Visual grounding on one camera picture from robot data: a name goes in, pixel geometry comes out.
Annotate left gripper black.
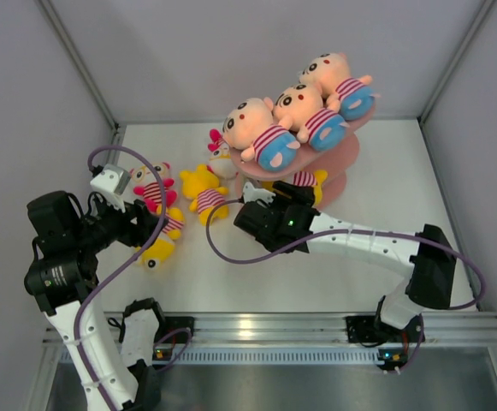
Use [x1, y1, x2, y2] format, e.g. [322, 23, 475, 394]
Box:
[72, 192, 168, 253]

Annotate yellow bear striped shirt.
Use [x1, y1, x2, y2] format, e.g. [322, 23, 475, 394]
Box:
[259, 170, 328, 206]
[179, 164, 228, 226]

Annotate peach doll blue pants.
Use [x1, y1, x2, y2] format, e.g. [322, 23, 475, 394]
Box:
[222, 98, 301, 172]
[299, 53, 377, 121]
[273, 83, 348, 152]

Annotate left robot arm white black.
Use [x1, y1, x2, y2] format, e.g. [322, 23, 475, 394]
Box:
[24, 191, 168, 410]

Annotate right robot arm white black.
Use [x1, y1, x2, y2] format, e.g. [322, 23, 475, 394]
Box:
[234, 182, 456, 340]

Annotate pink three-tier shelf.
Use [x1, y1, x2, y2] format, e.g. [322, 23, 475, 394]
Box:
[230, 103, 377, 209]

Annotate yellow chick plush striped shirt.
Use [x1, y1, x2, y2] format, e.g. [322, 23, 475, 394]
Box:
[136, 207, 185, 271]

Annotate white panda plush pink limbs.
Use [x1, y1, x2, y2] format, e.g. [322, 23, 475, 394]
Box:
[129, 162, 178, 211]

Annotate white bird plush pink bow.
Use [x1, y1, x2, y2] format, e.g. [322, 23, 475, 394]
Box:
[207, 128, 238, 180]

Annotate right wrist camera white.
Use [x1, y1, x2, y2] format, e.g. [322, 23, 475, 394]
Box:
[241, 181, 275, 206]

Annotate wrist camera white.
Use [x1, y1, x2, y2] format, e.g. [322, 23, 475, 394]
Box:
[241, 181, 275, 206]
[90, 164, 131, 212]

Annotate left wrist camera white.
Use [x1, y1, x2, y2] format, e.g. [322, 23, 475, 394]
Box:
[90, 164, 131, 212]

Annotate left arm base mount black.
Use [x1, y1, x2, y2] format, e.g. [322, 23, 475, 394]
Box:
[164, 315, 195, 344]

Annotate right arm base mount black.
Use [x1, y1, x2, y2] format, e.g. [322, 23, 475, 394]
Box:
[345, 315, 380, 344]

